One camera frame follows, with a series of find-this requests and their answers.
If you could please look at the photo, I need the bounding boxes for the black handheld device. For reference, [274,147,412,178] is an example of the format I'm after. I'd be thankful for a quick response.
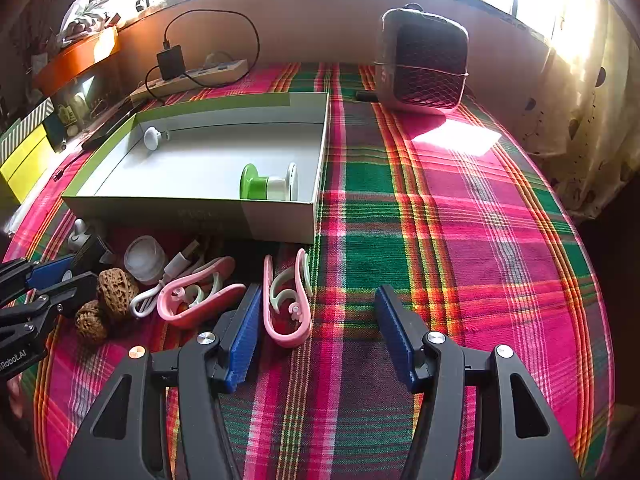
[72,235,116,275]

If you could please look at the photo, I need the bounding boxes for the green and white spool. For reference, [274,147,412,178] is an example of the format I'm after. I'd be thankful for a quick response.
[240,161,299,202]

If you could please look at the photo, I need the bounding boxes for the pink ear hook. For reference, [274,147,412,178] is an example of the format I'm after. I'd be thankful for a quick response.
[262,247,313,348]
[156,256,248,330]

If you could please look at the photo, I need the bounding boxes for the black charger cable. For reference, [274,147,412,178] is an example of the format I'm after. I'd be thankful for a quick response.
[145,8,261,98]

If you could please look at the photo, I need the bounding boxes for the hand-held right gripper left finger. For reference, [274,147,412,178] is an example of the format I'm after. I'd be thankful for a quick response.
[57,282,263,480]

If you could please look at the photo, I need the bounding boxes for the white round jar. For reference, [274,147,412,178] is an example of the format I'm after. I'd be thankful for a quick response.
[123,235,167,283]

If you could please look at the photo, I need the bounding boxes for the black smartphone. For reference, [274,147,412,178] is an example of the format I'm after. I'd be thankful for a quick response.
[82,102,151,150]

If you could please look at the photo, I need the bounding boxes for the large brown walnut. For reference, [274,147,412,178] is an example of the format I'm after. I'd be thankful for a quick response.
[96,268,140,322]

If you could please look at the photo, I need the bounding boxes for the beige power strip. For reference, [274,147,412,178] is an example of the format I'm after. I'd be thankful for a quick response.
[130,58,249,103]

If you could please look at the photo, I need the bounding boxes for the patterned curtain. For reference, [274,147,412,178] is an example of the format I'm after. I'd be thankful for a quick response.
[515,0,640,221]

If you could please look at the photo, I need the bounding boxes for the white round knob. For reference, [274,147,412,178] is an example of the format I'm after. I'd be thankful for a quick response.
[143,127,171,150]

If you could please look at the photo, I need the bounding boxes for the white USB cable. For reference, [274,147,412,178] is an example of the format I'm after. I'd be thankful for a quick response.
[130,240,211,318]

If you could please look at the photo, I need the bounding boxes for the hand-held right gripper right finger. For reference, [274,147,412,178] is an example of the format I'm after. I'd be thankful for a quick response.
[375,284,583,480]

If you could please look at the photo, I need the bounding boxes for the white and green cardboard box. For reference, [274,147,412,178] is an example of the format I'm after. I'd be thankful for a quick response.
[61,91,332,245]

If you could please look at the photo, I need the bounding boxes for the yellow boxes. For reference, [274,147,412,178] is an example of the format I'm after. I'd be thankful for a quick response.
[0,122,53,206]

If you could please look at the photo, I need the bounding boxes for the orange shelf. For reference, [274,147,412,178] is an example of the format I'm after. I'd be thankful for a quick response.
[32,27,121,96]

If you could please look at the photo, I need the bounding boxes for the plaid blanket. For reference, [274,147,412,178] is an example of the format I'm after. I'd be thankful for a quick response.
[10,62,616,480]

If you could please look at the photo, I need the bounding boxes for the small grey heater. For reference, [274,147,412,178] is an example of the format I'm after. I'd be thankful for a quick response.
[375,6,470,113]

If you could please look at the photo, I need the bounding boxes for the black charger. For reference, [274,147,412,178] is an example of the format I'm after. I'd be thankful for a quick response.
[156,45,187,81]

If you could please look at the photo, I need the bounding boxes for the thin black cable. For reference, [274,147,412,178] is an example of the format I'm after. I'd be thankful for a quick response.
[52,152,88,181]

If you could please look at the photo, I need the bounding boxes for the potted plant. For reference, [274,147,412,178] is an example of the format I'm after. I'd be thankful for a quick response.
[57,0,121,43]

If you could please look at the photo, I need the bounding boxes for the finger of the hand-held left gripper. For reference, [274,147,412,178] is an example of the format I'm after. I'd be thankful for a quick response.
[0,271,99,346]
[0,254,77,293]

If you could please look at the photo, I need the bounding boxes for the small brown walnut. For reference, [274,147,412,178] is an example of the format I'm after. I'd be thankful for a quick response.
[75,300,111,343]

